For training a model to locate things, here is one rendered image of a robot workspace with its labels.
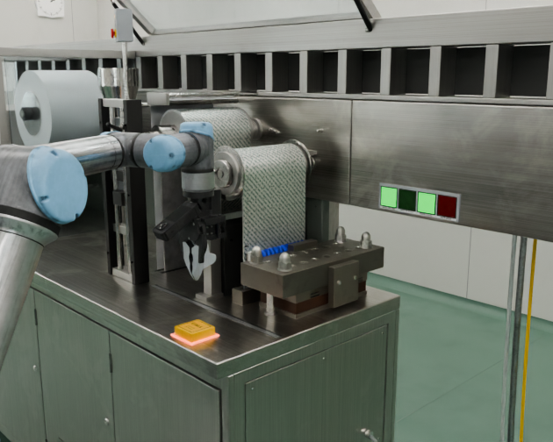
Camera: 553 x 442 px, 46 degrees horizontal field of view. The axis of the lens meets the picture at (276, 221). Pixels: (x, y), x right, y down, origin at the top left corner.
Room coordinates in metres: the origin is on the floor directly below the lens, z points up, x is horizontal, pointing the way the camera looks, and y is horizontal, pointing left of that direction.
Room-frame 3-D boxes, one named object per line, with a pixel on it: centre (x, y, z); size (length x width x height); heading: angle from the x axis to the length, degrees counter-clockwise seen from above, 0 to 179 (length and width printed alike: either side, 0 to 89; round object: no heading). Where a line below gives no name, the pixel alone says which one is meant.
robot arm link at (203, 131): (1.48, 0.18, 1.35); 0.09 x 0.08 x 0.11; 155
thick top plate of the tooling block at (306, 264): (1.72, -0.11, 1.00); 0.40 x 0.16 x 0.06; 133
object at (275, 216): (1.78, 0.00, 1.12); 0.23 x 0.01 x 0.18; 133
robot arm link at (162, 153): (1.40, 0.24, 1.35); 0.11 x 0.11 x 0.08; 65
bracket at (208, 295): (1.74, 0.19, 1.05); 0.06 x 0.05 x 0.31; 133
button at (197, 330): (1.47, 0.19, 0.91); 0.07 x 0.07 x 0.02; 43
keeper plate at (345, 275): (1.67, -0.18, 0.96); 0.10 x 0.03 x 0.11; 133
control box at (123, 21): (2.17, 0.49, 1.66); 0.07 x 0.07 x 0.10; 19
